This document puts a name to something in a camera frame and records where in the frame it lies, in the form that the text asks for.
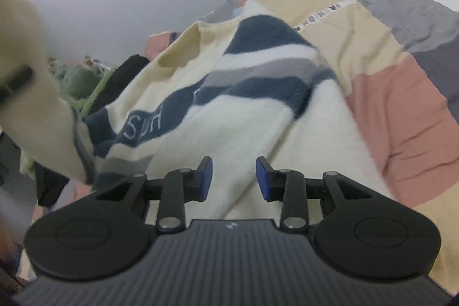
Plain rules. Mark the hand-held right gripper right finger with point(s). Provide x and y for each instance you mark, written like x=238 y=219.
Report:
x=261 y=180

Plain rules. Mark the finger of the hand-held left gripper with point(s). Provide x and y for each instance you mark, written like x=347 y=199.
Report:
x=16 y=82

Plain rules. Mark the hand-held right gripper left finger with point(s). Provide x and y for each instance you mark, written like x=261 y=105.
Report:
x=207 y=177

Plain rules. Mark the cream navy striped sweater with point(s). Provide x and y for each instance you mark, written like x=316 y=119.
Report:
x=233 y=134

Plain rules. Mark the green fleece garment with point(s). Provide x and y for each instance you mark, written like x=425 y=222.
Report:
x=77 y=81

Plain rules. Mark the black garment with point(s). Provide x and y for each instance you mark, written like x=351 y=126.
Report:
x=125 y=76

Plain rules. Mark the patchwork quilt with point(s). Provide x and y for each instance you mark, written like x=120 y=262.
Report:
x=412 y=94

